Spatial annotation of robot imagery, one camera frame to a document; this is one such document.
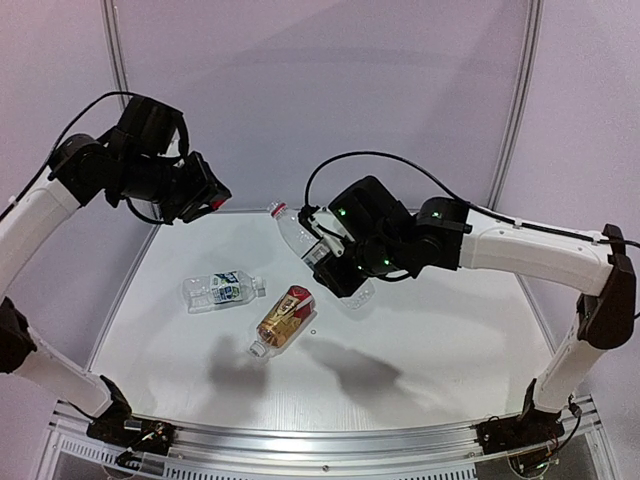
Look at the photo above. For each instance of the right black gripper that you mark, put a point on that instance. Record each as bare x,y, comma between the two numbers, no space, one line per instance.
335,272

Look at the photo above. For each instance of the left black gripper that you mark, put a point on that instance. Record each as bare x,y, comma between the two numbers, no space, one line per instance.
201,186

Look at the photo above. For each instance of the clear bottle red white label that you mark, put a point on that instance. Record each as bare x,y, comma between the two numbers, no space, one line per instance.
313,251

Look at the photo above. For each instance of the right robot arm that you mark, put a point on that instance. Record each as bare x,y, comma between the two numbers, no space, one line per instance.
383,240

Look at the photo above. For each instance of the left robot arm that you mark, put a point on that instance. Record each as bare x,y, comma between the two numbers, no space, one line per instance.
144,161

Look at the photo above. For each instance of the gold red tea bottle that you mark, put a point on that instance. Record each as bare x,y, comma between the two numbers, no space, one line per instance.
282,323

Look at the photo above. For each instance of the clear bottle blue label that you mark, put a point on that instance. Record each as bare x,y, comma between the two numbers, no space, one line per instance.
223,290

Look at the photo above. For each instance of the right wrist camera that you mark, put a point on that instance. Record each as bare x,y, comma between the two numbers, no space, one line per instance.
334,240

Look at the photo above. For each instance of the aluminium front rail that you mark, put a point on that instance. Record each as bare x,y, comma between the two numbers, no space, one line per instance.
454,451

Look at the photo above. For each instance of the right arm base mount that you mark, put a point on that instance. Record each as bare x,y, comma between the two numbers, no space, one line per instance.
531,426

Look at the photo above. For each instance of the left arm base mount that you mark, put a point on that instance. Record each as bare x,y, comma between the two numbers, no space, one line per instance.
118,426

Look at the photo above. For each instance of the right aluminium corner post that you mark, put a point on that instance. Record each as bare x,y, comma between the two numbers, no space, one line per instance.
518,102

